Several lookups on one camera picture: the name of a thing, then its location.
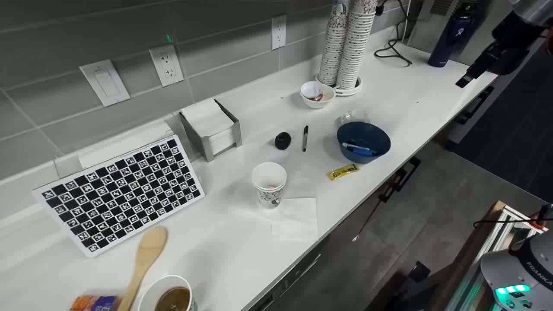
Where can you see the narrow white wall outlet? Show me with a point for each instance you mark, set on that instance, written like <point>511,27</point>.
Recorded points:
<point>279,31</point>

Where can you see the wooden frame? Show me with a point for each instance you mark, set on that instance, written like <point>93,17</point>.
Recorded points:
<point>470,252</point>

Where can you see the dark blue bowl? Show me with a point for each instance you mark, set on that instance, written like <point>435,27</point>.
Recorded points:
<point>373,135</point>

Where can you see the yellow packet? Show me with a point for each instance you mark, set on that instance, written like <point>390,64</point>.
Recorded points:
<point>343,171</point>

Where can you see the grey device with green lights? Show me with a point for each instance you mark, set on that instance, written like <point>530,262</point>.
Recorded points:
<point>521,276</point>

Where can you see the orange blue packet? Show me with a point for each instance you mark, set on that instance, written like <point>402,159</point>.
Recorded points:
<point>96,302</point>

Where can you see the navy water bottle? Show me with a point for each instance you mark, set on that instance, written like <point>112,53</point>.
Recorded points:
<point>452,34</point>

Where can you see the black marker pen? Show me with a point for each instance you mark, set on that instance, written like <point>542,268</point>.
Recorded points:
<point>305,138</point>

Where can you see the wooden spoon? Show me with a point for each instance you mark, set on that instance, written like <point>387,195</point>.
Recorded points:
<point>148,252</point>

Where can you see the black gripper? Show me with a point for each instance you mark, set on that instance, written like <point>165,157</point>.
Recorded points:
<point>513,43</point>

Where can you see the metal napkin dispenser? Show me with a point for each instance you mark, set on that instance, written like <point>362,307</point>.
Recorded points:
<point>210,129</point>

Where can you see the blue white pen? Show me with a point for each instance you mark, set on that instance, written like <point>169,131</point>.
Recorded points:
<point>357,147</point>

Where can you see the white light switch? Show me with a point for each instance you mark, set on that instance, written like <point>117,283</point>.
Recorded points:
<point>105,81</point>

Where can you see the black white calibration checkerboard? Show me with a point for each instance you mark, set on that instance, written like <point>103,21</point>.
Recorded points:
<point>122,192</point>

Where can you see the small white tea cup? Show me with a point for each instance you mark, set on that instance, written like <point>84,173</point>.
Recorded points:
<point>314,91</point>

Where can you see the white double wall outlet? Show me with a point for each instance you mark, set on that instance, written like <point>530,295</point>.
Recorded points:
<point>167,64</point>

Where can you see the black round lid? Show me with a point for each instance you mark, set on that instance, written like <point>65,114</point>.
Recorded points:
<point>283,140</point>

